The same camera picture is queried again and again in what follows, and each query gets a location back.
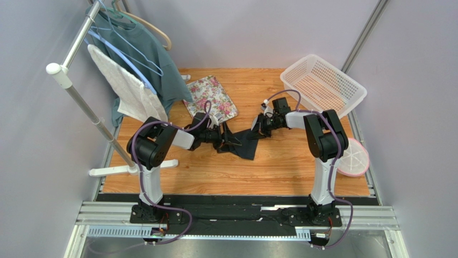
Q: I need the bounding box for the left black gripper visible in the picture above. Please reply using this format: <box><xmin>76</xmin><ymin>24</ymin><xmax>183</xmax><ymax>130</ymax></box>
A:
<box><xmin>201</xmin><ymin>121</ymin><xmax>242</xmax><ymax>154</ymax></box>

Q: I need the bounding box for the black paper napkin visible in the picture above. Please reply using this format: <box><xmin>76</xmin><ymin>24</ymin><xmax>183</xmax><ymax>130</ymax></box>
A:
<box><xmin>217</xmin><ymin>129</ymin><xmax>258</xmax><ymax>160</ymax></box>

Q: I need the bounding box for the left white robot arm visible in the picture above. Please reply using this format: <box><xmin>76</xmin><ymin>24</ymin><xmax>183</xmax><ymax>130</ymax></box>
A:
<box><xmin>126</xmin><ymin>112</ymin><xmax>242</xmax><ymax>224</ymax></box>

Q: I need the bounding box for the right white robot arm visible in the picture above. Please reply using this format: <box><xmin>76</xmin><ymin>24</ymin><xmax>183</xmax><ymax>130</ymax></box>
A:
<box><xmin>247</xmin><ymin>97</ymin><xmax>349</xmax><ymax>225</ymax></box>

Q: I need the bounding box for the floral cloth mat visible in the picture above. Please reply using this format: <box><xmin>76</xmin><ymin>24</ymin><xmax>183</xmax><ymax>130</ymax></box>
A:
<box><xmin>183</xmin><ymin>75</ymin><xmax>239</xmax><ymax>123</ymax></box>

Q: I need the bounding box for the white plastic basket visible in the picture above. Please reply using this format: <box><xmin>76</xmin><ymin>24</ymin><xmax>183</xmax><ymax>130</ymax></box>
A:
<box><xmin>280</xmin><ymin>54</ymin><xmax>367</xmax><ymax>119</ymax></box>

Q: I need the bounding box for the pink white round object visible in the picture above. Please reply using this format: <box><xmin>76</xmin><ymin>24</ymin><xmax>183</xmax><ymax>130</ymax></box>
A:
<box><xmin>337</xmin><ymin>138</ymin><xmax>370</xmax><ymax>177</ymax></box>

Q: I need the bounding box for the blue clothes hanger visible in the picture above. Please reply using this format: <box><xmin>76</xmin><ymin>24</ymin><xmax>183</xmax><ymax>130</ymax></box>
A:
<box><xmin>88</xmin><ymin>30</ymin><xmax>157</xmax><ymax>95</ymax></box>

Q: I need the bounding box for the white towel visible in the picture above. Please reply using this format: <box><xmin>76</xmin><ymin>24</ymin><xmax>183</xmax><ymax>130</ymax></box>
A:
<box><xmin>88</xmin><ymin>44</ymin><xmax>168</xmax><ymax>122</ymax></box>

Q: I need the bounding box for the wooden clothes hanger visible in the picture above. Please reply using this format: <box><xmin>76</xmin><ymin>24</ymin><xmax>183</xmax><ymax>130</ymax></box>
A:
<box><xmin>122</xmin><ymin>10</ymin><xmax>172</xmax><ymax>51</ymax></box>

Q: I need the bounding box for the teal green shirt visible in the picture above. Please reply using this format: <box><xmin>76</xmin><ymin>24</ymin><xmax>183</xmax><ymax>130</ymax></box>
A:
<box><xmin>88</xmin><ymin>9</ymin><xmax>191</xmax><ymax>126</ymax></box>

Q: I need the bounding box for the green clothes hanger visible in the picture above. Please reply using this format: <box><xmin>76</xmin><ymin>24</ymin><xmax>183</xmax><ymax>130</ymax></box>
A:
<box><xmin>106</xmin><ymin>0</ymin><xmax>138</xmax><ymax>24</ymax></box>

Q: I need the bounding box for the white clothes rack stand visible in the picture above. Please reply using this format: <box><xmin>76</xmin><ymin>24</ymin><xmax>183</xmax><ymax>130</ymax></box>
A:
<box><xmin>46</xmin><ymin>0</ymin><xmax>191</xmax><ymax>178</ymax></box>

